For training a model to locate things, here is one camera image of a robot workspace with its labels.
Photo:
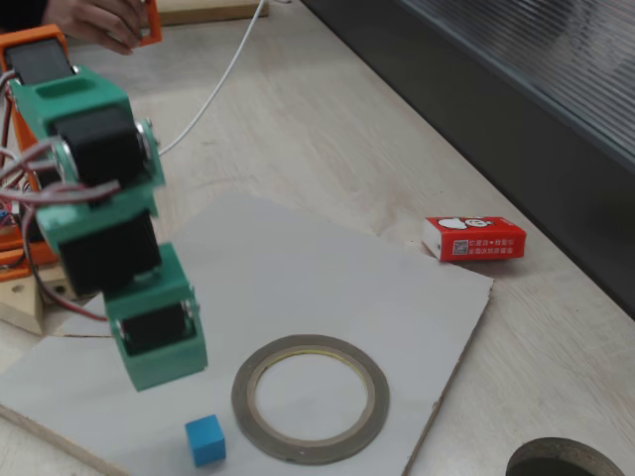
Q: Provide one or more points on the red controller circuit board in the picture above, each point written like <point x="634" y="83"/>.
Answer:
<point x="5" y="218"/>

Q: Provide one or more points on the white chipboard panel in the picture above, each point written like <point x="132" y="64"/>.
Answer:
<point x="322" y="277"/>

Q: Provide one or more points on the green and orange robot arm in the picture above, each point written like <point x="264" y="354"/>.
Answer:
<point x="74" y="106"/>

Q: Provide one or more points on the blue cube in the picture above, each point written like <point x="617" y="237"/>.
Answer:
<point x="206" y="441"/>

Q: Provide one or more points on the red cardboard box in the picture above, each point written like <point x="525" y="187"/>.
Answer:
<point x="486" y="243"/>

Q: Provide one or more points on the forearm in black sleeve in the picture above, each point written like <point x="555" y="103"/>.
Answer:
<point x="20" y="12"/>

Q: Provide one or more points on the wedge-shaped wooden block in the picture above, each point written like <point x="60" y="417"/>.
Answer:
<point x="20" y="307"/>

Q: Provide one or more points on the person's hand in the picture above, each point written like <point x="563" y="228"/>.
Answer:
<point x="94" y="20"/>

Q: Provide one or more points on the thin wooden board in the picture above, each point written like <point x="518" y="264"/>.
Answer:
<point x="208" y="12"/>

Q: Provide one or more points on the ribbed glass desk partition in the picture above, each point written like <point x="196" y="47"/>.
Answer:
<point x="496" y="99"/>

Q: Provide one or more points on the orange circuit board holder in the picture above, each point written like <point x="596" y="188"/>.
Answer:
<point x="10" y="270"/>

